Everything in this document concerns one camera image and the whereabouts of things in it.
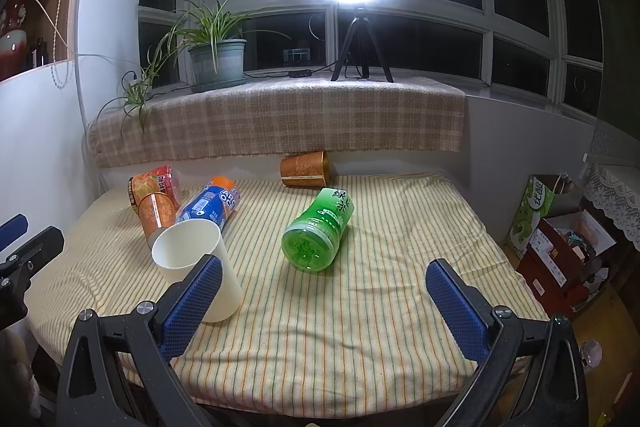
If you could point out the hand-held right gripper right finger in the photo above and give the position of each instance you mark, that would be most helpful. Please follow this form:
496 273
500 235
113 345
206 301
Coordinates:
457 314

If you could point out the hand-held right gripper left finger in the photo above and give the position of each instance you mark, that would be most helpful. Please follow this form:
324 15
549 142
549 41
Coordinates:
192 307

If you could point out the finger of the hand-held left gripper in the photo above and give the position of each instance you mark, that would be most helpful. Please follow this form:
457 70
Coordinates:
35 248
12 231

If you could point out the white cup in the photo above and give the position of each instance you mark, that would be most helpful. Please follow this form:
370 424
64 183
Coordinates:
200 242

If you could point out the orange patterned paper cup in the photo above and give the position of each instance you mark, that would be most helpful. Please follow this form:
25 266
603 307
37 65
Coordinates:
156 217

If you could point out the blue printed cup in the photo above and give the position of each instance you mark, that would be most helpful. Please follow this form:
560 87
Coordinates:
210 204

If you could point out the orange red printed cup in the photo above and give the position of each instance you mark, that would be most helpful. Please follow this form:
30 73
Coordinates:
160 179

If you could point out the gold patterned paper cup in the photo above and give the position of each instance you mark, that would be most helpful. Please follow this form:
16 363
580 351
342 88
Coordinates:
302 169

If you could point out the red cardboard box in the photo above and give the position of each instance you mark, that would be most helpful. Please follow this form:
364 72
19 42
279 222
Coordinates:
547 264

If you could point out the yellow striped cloth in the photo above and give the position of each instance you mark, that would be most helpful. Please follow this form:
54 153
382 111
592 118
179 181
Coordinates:
350 317

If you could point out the green cardboard box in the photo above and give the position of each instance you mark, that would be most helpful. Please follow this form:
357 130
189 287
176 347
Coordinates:
532 207

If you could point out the green plastic bottle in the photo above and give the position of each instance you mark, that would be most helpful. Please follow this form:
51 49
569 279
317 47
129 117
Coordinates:
320 227

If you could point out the red vase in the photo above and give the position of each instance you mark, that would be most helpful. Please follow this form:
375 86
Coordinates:
12 37

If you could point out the white lace cloth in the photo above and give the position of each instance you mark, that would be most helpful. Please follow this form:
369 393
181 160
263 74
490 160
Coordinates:
612 192

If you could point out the beige plaid blanket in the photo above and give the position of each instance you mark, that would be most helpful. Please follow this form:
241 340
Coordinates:
300 122

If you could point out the potted spider plant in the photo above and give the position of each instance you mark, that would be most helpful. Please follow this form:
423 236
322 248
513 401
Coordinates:
217 62

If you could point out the black tripod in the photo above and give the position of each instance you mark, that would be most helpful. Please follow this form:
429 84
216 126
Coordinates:
361 37

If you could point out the white window frame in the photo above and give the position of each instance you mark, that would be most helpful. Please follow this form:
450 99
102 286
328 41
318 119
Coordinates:
450 14

